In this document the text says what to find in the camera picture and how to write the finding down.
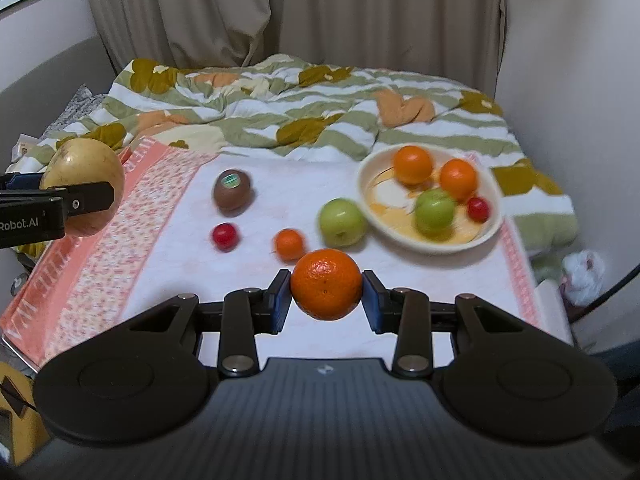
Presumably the pink floral tablecloth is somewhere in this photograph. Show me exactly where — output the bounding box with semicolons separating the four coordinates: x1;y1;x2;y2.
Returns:
0;145;543;366

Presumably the cream cartoon print bowl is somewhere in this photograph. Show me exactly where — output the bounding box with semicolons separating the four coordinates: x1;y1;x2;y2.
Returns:
356;145;503;254

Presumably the white plastic bag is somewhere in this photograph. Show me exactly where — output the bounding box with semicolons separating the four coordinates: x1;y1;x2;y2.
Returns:
560;250;608;307

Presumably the yellow object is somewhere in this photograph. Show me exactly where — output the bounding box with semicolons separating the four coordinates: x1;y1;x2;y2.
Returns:
0;360;51;466

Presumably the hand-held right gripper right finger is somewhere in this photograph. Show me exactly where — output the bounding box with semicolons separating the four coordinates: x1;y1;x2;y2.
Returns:
362;270;553;380

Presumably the green apple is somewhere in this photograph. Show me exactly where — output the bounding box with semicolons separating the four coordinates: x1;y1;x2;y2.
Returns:
415;189;457;233
318;198;367;247

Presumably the beige curtain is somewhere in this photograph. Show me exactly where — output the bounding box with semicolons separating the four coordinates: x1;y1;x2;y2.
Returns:
82;0;506;88

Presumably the green striped floral blanket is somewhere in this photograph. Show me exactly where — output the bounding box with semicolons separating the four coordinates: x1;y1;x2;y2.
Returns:
12;53;581;261

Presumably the grey patterned cloth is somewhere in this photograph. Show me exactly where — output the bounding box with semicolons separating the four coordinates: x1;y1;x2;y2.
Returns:
42;85;108;138

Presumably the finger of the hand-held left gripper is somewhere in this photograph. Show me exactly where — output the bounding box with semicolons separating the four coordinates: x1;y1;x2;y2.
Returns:
0;172;48;192
40;181;117;218

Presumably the black cable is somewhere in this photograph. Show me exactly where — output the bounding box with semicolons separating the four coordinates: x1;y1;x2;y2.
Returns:
570;262;640;326

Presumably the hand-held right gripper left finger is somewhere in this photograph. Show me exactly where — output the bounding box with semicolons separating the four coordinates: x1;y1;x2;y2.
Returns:
100;269;293;378

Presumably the small mandarin orange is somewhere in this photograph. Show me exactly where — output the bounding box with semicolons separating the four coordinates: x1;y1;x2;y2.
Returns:
273;228;306;261
440;158;478;203

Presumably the brown kiwi with green sticker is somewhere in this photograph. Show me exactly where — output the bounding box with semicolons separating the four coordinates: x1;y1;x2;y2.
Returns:
213;169;254;212

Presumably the grey upholstered headboard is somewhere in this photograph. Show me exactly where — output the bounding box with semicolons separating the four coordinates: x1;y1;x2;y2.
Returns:
0;35;118;161

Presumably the large orange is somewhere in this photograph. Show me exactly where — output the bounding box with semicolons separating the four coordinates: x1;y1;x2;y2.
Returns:
393;145;434;185
291;248;363;321

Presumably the large yellow apple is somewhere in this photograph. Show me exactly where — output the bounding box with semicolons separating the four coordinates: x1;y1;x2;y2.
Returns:
40;138;126;237

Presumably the small white box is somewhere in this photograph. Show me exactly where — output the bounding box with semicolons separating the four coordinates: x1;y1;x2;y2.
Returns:
12;134;43;163

